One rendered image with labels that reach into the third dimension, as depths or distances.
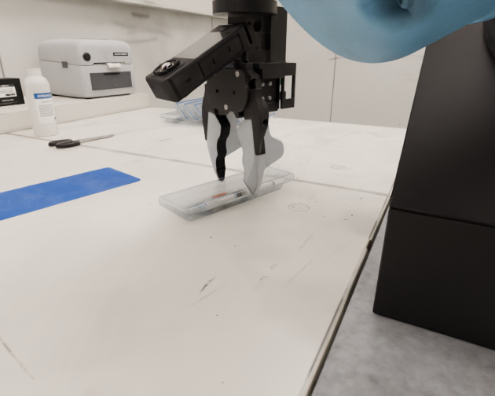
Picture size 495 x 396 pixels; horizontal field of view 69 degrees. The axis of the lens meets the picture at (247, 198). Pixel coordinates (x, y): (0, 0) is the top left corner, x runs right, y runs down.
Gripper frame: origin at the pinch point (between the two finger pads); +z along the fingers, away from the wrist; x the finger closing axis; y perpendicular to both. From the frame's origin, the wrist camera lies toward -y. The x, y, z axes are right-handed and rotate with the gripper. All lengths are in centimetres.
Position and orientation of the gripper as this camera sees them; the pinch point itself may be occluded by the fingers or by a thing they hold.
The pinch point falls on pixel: (232, 179)
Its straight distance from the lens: 45.5
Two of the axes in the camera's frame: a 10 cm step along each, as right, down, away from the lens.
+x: -6.9, -2.7, 6.7
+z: 0.0, 9.3, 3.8
